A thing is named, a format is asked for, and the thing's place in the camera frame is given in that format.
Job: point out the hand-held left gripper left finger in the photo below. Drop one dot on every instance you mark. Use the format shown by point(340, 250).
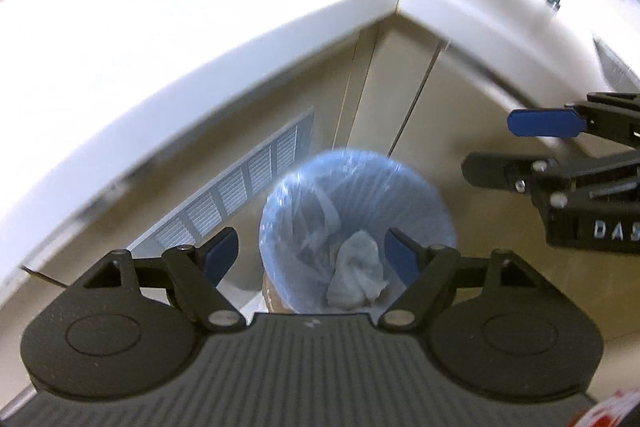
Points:
point(224, 252)

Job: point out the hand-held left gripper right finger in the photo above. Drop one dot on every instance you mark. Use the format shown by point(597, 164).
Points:
point(401, 259)

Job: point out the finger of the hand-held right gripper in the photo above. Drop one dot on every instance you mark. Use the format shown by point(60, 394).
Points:
point(487, 171)
point(545, 123)

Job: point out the blue perforated trash bin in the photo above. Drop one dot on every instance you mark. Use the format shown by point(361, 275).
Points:
point(285, 257)

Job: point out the grey crumpled tissue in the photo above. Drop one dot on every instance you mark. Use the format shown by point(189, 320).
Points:
point(357, 267)

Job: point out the white cabinet vent grille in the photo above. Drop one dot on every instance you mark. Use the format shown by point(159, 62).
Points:
point(235, 187)

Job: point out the tan rounded object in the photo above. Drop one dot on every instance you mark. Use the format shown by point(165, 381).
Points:
point(275, 294)

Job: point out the narrow beige corner cabinet panel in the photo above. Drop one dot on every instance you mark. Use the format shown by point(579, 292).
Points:
point(390, 97)

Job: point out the person's red printed clothing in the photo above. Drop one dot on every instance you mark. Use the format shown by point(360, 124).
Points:
point(610, 412)

